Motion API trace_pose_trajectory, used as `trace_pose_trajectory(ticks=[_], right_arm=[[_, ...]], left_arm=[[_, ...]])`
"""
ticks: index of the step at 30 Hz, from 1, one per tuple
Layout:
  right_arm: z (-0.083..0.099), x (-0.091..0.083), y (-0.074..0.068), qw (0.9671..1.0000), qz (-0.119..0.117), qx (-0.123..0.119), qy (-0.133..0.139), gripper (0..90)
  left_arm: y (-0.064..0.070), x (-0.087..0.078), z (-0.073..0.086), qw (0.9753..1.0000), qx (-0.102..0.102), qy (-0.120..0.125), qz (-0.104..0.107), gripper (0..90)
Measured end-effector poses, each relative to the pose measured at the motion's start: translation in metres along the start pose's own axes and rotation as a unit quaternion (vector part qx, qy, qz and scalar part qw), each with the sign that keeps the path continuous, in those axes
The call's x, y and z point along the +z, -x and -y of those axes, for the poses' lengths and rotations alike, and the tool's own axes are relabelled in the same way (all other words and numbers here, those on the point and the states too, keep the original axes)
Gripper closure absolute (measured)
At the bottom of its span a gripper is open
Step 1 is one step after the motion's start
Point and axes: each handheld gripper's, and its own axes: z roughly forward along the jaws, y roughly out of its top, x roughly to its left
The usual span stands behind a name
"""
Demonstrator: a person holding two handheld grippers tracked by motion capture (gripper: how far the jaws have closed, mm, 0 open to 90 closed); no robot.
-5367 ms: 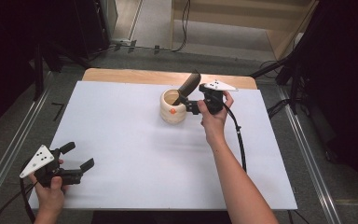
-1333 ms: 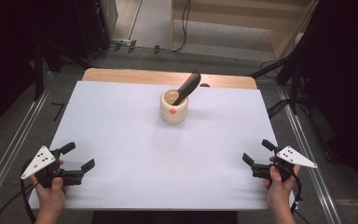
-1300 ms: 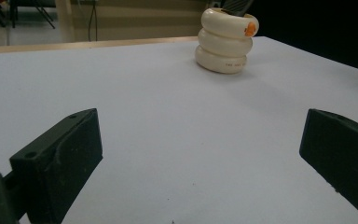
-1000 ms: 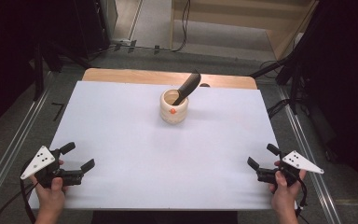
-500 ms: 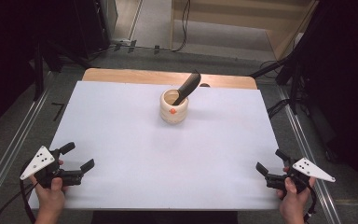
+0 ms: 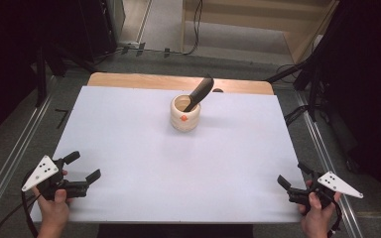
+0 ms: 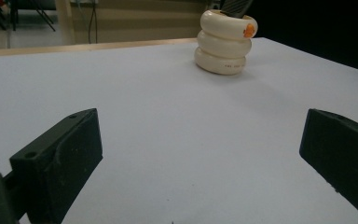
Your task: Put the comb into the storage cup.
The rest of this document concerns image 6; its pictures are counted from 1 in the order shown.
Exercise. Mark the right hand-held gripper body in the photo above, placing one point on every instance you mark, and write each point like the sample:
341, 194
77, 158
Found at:
337, 185

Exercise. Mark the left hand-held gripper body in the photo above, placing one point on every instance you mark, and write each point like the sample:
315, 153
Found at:
43, 172

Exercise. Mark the cream ribbed cup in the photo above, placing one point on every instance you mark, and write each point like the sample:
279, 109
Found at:
188, 125

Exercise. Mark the black spatula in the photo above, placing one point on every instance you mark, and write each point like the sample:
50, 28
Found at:
201, 92

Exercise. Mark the person's right hand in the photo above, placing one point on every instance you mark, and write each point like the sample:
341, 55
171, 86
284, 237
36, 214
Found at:
316, 218

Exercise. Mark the person's left hand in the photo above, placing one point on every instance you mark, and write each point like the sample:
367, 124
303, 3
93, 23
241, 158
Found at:
55, 213

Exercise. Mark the black metal stand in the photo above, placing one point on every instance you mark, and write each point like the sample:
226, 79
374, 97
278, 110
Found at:
314, 89
41, 76

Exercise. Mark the white board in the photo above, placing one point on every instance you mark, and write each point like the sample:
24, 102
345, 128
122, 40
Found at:
178, 172

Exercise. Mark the person's dark clothing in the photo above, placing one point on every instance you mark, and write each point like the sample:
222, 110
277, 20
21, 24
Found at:
175, 231

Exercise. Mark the wooden table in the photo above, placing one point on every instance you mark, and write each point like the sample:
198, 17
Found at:
145, 81

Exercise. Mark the dark cabinet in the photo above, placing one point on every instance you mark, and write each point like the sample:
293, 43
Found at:
96, 26

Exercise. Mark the light wooden shelf unit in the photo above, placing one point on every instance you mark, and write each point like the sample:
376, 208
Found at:
244, 23

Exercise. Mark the metal floor rail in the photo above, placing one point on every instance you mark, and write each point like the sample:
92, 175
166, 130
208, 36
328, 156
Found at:
16, 152
324, 155

